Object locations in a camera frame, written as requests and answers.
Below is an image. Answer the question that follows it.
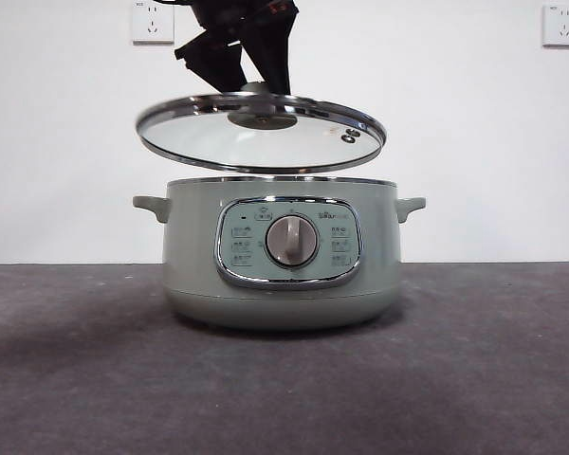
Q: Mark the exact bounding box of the glass lid with green knob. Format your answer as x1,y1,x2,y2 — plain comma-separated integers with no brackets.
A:
135,80,388,173

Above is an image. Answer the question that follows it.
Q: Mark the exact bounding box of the green electric cooking pot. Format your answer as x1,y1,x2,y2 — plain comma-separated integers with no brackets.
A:
132,175,428,332

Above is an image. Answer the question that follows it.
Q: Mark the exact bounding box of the white wall socket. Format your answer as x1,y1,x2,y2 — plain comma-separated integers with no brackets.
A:
542,3,569,48
132,0,176,46

